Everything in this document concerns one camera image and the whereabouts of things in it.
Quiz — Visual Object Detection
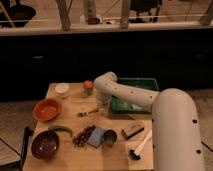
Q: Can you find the silver metal fork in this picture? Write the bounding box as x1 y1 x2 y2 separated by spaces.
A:
77 108 99 117

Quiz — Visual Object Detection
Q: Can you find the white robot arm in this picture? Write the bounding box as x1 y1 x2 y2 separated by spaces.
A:
94 72 206 171

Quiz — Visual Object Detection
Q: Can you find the orange bowl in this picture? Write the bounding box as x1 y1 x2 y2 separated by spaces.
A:
32 98 62 122

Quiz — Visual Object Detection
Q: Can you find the dark purple bowl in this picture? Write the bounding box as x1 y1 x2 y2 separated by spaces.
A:
31 130 59 159

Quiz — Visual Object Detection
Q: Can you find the green plastic tray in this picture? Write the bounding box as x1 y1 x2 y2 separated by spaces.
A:
110 78 159 114

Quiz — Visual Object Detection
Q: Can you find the orange topped small cup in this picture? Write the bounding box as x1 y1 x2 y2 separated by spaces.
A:
83 80 94 96

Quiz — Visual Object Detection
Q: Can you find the small metal cup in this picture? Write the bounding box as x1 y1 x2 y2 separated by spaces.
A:
103 130 117 146

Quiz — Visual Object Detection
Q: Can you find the blue sponge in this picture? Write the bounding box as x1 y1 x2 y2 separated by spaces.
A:
87 127 105 148

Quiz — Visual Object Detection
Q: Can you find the white cloth piece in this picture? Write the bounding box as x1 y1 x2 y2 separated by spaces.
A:
132 104 143 110

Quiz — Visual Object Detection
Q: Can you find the brown wooden block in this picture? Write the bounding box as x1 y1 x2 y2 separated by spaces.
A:
121 124 144 139

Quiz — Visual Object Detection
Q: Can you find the bunch of red grapes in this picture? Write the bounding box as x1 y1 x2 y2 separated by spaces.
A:
72 125 95 147

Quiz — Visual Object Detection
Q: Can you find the white round container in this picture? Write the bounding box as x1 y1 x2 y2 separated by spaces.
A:
54 83 70 99

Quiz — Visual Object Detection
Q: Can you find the green chili pepper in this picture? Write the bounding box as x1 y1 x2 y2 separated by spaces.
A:
48 125 73 137

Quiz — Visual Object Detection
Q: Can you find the white handled black brush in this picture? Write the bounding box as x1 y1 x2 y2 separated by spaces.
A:
129 130 152 160

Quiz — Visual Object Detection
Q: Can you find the black chair frame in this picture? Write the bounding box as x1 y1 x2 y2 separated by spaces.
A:
0 126 35 171

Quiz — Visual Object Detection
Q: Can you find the black cable on floor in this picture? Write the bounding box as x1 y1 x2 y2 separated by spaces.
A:
200 141 213 154

